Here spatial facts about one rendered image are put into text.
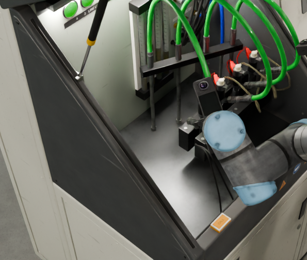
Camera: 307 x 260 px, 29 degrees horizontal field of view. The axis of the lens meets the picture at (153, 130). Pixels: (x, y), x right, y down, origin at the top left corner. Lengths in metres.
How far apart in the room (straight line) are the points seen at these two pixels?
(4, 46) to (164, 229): 0.62
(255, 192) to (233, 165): 0.07
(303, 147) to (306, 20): 0.91
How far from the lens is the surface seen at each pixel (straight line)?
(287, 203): 1.96
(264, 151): 1.20
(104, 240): 1.90
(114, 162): 1.49
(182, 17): 1.44
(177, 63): 1.80
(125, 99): 1.91
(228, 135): 1.14
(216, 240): 1.58
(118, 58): 1.79
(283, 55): 1.65
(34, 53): 1.49
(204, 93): 1.35
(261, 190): 1.18
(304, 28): 2.03
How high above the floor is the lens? 2.26
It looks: 47 degrees down
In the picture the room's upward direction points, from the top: 3 degrees counter-clockwise
